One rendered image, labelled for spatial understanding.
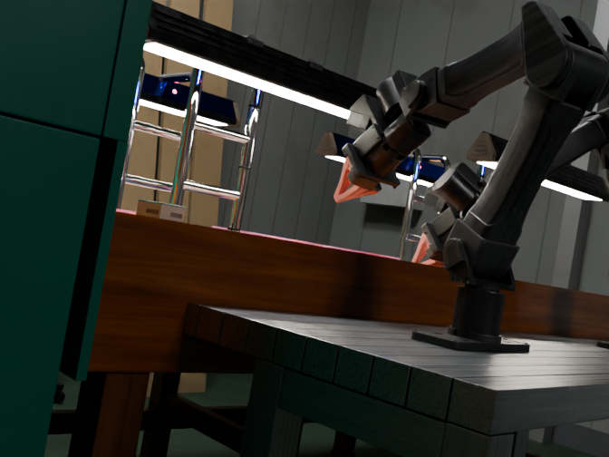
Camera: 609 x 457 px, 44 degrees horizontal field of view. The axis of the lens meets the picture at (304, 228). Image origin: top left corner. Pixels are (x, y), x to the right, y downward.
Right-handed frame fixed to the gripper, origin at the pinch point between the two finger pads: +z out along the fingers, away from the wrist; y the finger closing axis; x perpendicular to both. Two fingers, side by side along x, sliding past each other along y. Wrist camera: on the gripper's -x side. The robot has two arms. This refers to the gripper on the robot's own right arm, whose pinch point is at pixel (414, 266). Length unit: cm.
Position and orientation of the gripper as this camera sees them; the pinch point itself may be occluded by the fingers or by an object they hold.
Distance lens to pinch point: 148.5
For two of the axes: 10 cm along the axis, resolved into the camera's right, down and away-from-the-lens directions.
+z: -6.2, 5.6, 5.5
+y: -7.3, -1.5, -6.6
